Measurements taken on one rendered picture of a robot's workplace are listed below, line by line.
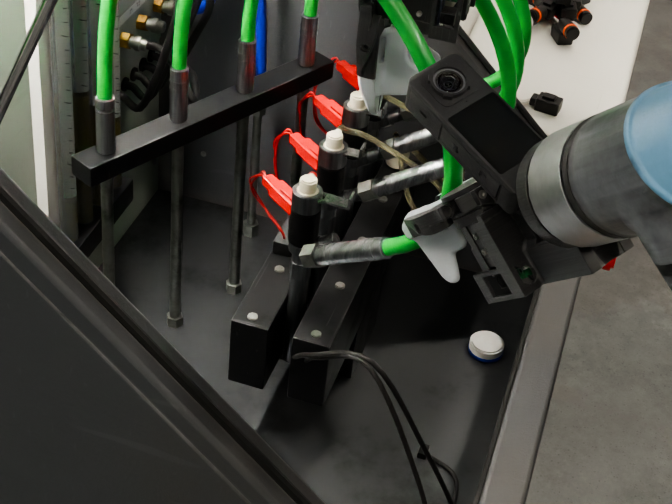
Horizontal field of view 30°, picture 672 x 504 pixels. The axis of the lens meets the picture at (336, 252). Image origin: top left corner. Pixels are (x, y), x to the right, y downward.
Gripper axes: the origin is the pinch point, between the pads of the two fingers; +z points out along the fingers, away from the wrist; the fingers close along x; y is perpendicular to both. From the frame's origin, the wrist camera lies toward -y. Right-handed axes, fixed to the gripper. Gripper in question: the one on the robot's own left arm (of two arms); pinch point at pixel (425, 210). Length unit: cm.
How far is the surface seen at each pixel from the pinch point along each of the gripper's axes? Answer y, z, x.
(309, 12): -21.2, 32.8, 15.6
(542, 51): -5, 56, 54
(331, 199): -3.7, 19.2, 1.7
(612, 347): 58, 147, 95
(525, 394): 21.7, 20.6, 9.7
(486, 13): -11.1, 6.2, 17.2
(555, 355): 21.0, 23.3, 16.0
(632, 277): 52, 161, 116
